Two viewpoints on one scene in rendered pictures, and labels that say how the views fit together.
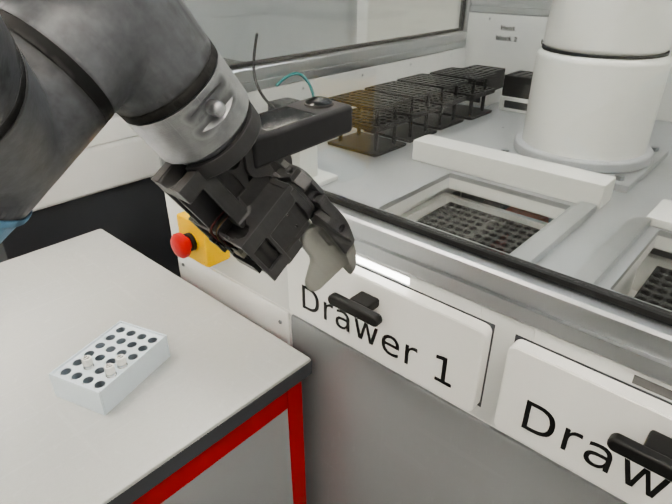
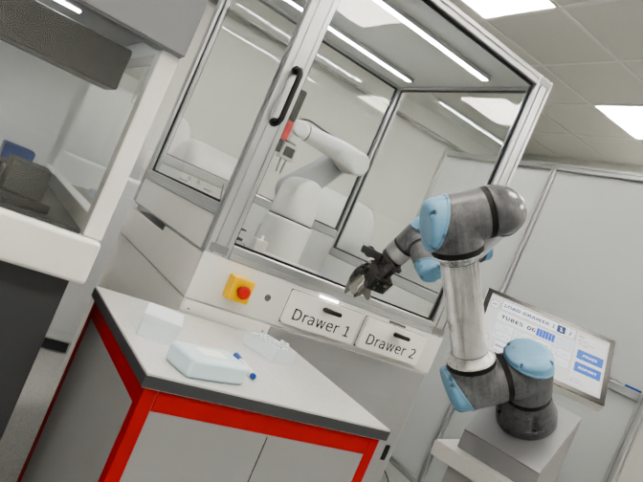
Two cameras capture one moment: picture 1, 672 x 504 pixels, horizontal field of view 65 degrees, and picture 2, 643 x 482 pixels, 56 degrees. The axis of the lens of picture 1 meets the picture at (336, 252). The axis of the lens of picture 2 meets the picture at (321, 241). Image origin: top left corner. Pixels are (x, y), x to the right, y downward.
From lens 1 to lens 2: 1.91 m
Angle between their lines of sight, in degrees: 76
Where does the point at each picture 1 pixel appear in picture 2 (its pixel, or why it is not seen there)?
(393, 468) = not seen: hidden behind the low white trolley
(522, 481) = (353, 366)
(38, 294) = not seen: hidden behind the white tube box
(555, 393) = (376, 329)
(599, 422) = (385, 334)
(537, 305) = (374, 305)
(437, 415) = (331, 353)
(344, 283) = (318, 305)
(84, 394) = (289, 356)
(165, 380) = not seen: hidden behind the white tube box
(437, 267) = (348, 296)
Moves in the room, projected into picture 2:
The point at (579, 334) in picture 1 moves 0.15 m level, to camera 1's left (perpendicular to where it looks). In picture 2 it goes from (382, 312) to (374, 312)
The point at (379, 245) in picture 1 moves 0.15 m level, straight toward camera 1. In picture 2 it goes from (330, 291) to (370, 309)
